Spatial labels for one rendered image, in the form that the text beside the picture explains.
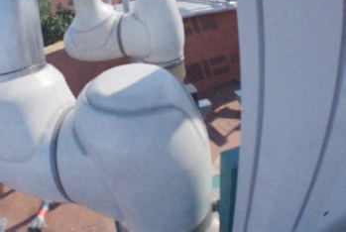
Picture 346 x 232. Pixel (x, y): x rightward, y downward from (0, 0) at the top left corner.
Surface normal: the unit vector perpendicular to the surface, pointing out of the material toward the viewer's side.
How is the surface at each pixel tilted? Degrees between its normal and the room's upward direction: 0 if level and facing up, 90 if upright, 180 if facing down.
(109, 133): 60
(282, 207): 90
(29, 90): 48
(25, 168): 69
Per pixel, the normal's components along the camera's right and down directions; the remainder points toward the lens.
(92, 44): -0.08, 0.66
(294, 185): 0.26, 0.42
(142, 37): -0.25, 0.48
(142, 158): 0.19, 0.12
